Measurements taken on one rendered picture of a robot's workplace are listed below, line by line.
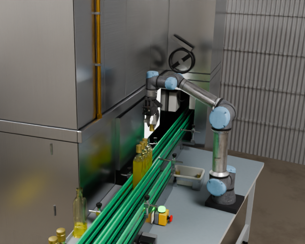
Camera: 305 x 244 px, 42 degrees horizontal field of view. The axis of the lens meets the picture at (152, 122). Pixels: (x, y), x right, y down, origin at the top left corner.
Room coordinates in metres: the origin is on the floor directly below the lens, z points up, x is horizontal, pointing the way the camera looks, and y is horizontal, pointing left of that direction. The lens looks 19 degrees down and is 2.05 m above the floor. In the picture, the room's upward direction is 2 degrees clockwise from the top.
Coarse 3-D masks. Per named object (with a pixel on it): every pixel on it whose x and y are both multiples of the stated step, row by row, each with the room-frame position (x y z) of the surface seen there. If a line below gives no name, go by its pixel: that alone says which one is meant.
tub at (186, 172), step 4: (176, 168) 2.61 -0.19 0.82; (180, 168) 2.61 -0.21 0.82; (184, 168) 2.61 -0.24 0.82; (188, 168) 2.60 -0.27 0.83; (192, 168) 2.59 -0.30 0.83; (196, 168) 2.58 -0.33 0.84; (200, 168) 2.58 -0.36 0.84; (180, 172) 2.61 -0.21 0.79; (184, 172) 2.60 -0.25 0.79; (188, 172) 2.59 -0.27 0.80; (192, 172) 2.59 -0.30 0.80; (196, 172) 2.58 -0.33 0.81; (200, 172) 2.57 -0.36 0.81; (176, 176) 2.47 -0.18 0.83; (180, 176) 2.45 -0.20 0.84; (184, 176) 2.44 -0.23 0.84; (188, 176) 2.59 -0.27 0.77; (192, 176) 2.58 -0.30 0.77; (196, 176) 2.58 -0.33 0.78; (200, 176) 2.46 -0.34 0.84
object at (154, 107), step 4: (156, 96) 2.37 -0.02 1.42; (144, 100) 2.35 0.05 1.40; (148, 100) 2.33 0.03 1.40; (152, 100) 2.38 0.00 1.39; (144, 104) 2.35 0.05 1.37; (148, 104) 2.35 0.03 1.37; (152, 104) 2.37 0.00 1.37; (144, 108) 2.35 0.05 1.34; (148, 108) 2.33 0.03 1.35; (152, 108) 2.33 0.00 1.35; (156, 108) 2.38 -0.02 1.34; (144, 112) 2.35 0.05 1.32; (148, 112) 2.33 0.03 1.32; (152, 112) 2.34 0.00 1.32
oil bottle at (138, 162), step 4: (136, 156) 2.18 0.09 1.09; (140, 156) 2.18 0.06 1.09; (136, 160) 2.17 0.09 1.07; (140, 160) 2.16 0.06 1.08; (136, 164) 2.16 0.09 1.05; (140, 164) 2.16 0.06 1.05; (136, 168) 2.16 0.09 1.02; (140, 168) 2.16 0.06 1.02; (136, 172) 2.16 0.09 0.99; (140, 172) 2.16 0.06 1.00; (136, 176) 2.16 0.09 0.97; (140, 176) 2.16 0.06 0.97; (136, 180) 2.16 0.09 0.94; (136, 184) 2.16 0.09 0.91
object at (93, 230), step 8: (184, 112) 3.58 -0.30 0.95; (176, 120) 3.29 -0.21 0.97; (176, 128) 3.27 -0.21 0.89; (168, 136) 3.03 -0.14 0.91; (160, 144) 2.78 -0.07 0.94; (152, 152) 2.58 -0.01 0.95; (128, 184) 2.11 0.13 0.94; (120, 192) 1.98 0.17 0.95; (112, 200) 1.88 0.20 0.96; (120, 200) 1.98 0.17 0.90; (104, 208) 1.79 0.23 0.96; (112, 208) 1.88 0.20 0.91; (104, 216) 1.78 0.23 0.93; (96, 224) 1.68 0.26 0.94; (88, 232) 1.59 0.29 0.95; (96, 232) 1.68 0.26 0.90; (80, 240) 1.52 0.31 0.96; (88, 240) 1.59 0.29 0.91
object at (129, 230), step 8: (168, 168) 2.35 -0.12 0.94; (160, 176) 2.18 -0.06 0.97; (160, 184) 2.18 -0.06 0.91; (152, 192) 2.01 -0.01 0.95; (144, 200) 1.88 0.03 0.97; (152, 200) 2.01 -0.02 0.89; (144, 208) 1.88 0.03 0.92; (136, 216) 1.74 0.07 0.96; (128, 224) 1.65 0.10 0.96; (136, 224) 1.74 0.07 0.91; (128, 232) 1.63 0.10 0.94; (120, 240) 1.52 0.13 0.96; (128, 240) 1.63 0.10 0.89
